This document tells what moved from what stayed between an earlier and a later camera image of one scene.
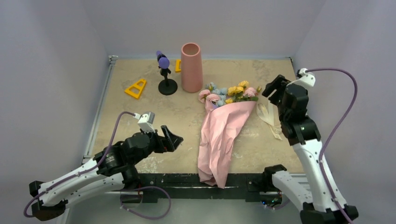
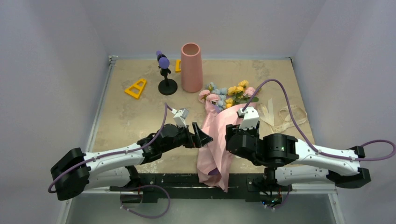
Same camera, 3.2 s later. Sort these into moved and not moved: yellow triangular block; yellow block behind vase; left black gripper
Moved: left black gripper
Not moved: yellow triangular block; yellow block behind vase
